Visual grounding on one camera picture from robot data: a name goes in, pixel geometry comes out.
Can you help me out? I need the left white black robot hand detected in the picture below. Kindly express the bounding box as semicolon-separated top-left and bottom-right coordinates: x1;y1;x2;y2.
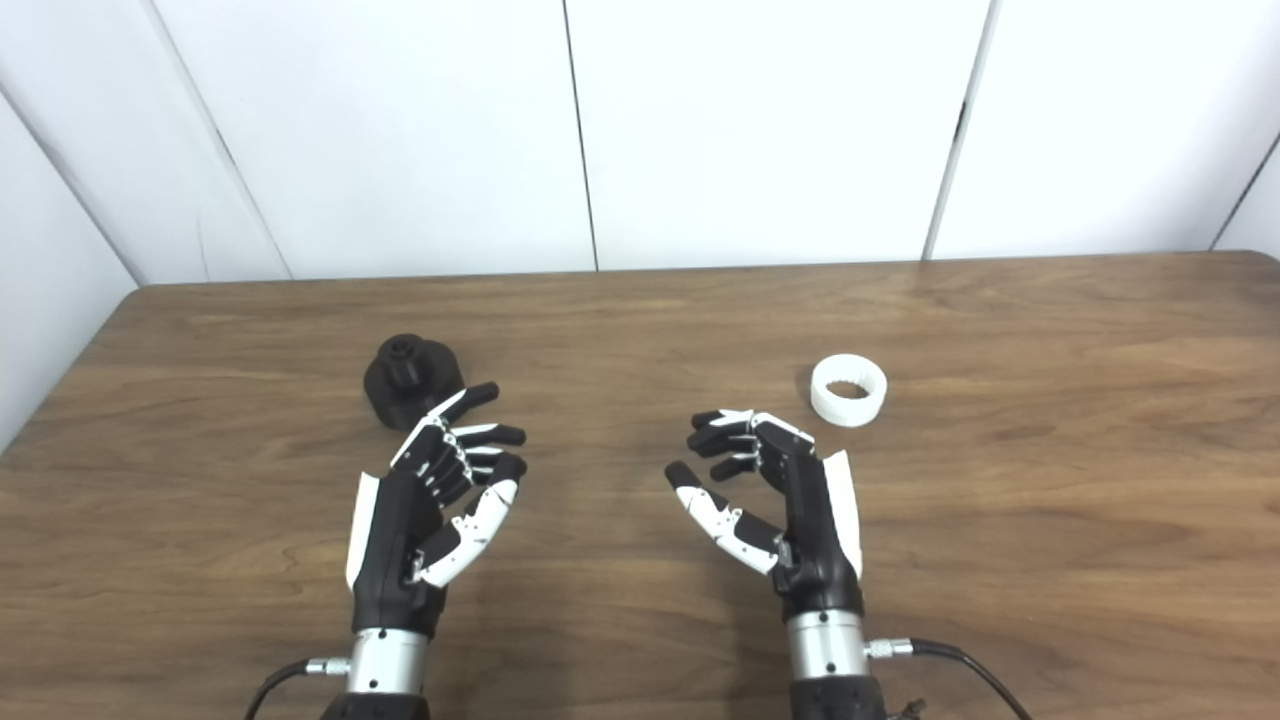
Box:
345;381;528;641

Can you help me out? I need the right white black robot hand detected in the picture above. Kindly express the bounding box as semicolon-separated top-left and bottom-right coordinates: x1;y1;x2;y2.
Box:
665;408;865;621

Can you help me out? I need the white toothed plastic ring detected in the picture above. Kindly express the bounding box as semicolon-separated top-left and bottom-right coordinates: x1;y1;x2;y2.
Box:
810;354;889;429

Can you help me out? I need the round black plastic part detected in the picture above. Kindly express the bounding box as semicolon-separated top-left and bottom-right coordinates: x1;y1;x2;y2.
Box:
363;334;466;432

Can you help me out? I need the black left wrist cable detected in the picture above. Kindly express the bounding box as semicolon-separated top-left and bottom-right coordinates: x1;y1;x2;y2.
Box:
245;656;351;720

